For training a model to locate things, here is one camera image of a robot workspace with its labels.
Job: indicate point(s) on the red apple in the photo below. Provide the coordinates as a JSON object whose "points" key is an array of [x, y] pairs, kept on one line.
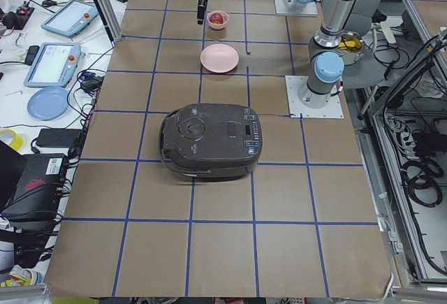
{"points": [[216, 18]]}

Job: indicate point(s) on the pink bowl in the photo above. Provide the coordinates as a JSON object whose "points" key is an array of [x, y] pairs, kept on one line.
{"points": [[221, 26]]}

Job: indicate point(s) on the pink plate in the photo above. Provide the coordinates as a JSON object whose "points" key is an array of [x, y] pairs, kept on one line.
{"points": [[219, 58]]}

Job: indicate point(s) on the blue plate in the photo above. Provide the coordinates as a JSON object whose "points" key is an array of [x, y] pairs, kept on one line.
{"points": [[48, 103]]}

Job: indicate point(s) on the dark grey rice cooker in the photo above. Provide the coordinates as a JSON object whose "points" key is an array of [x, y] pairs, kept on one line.
{"points": [[211, 140]]}

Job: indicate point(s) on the far teach pendant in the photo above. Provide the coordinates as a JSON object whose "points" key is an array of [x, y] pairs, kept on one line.
{"points": [[71, 19]]}

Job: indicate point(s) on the teach pendant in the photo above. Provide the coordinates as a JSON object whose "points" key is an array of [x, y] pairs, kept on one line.
{"points": [[54, 65], [71, 19]]}

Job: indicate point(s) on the near teach pendant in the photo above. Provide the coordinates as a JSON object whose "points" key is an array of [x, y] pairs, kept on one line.
{"points": [[54, 65]]}

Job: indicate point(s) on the grey office chair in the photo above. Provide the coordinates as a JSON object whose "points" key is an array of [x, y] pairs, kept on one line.
{"points": [[365, 72]]}

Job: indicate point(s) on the black power brick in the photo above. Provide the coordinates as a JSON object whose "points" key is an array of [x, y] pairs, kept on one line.
{"points": [[57, 138]]}

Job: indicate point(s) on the yellow tape roll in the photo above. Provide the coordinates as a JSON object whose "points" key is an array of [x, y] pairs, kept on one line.
{"points": [[12, 139]]}

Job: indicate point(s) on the black computer box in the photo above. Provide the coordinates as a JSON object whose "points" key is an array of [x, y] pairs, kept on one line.
{"points": [[37, 193]]}

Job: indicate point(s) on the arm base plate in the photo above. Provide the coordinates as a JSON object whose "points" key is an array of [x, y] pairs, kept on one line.
{"points": [[300, 8], [303, 103]]}

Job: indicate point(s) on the aluminium frame post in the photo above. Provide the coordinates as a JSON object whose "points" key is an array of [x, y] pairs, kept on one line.
{"points": [[109, 20]]}

